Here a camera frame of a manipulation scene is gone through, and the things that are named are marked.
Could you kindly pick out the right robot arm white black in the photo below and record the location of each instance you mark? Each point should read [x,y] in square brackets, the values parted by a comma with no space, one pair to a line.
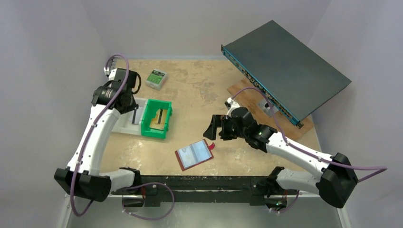
[323,174]

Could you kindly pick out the small green labelled box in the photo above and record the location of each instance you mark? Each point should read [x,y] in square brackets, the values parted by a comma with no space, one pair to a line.
[156,79]

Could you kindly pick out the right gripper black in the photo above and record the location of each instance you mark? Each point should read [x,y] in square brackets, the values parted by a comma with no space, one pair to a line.
[224,127]

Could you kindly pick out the white card with black stripe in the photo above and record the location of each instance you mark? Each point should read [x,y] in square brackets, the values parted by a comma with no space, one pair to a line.
[135,116]

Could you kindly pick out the white plastic bin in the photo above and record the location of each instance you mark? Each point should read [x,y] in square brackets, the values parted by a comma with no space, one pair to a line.
[124,125]

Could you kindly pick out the red card holder wallet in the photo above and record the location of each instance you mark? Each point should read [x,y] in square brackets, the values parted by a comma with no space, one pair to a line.
[194,154]

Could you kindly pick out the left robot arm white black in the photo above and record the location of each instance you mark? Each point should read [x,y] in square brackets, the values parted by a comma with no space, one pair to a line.
[82,177]

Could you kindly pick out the metal bracket with knob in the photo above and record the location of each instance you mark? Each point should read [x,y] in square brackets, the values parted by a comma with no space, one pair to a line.
[268,110]

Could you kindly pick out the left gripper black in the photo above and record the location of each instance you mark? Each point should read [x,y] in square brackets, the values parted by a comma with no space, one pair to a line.
[130,107]

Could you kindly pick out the dark network switch box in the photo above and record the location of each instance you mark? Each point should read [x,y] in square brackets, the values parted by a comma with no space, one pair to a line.
[295,79]

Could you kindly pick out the gold card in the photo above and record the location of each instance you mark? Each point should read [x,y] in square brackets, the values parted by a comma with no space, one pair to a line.
[159,120]

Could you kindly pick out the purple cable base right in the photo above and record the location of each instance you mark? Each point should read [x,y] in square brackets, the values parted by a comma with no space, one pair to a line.
[283,206]

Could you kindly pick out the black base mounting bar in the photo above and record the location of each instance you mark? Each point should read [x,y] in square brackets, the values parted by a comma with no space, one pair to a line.
[254,190]

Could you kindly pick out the green plastic bin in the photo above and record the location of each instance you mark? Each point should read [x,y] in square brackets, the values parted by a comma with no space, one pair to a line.
[150,110]

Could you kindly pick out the wooden board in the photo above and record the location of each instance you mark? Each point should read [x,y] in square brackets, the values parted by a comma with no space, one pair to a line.
[263,114]

